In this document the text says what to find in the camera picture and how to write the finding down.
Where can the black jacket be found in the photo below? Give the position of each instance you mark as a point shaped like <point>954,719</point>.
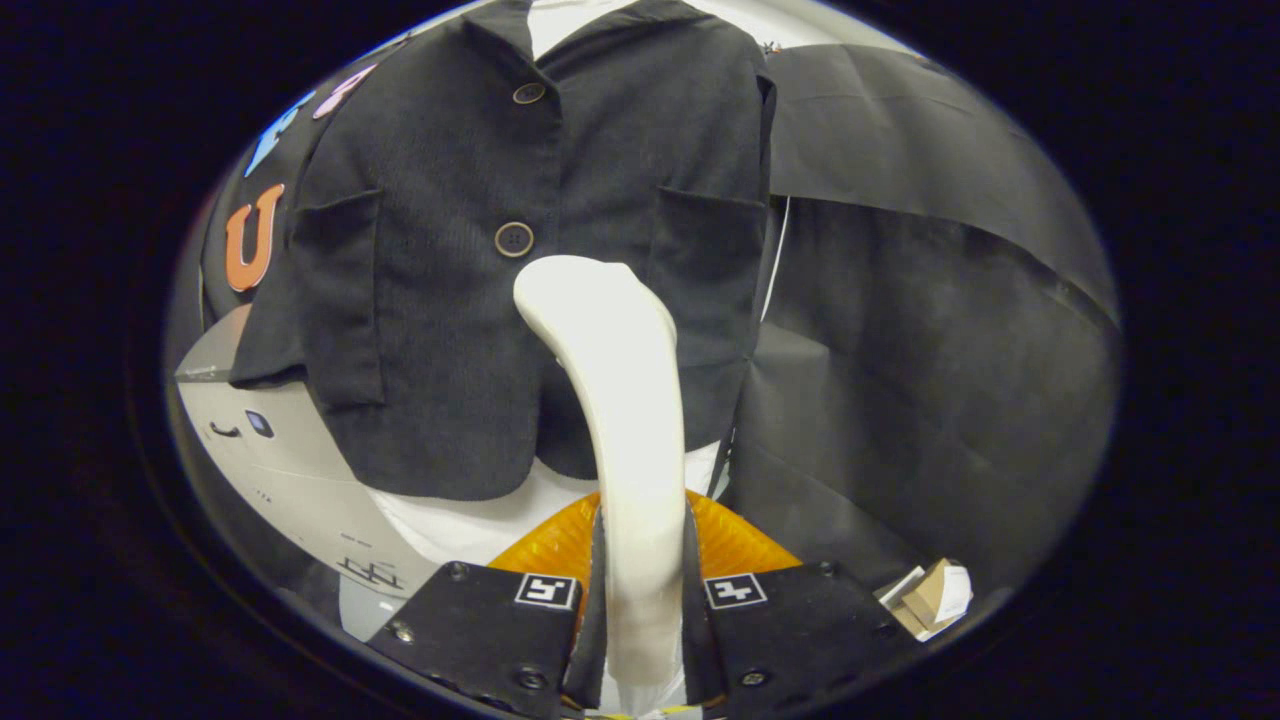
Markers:
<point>430,300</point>

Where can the black backdrop cloth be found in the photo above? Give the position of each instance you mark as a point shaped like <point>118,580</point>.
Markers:
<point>950,350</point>

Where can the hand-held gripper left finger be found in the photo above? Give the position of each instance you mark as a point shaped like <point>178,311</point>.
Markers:
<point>480,630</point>

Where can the grey cabinet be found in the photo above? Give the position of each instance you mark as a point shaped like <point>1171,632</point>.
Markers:
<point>290,480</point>

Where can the small cardboard box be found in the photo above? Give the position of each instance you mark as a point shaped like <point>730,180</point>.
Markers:
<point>930,600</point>

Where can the white mannequin torso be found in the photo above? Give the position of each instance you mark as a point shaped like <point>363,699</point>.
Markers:
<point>450,525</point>

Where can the small blue cabinet display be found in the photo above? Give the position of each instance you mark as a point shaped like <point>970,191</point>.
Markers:
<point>259,423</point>

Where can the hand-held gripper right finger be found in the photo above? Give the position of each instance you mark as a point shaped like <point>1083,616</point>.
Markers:
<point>800,630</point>

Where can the white garment steamer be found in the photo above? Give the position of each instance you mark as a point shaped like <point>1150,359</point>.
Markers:
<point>625,420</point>

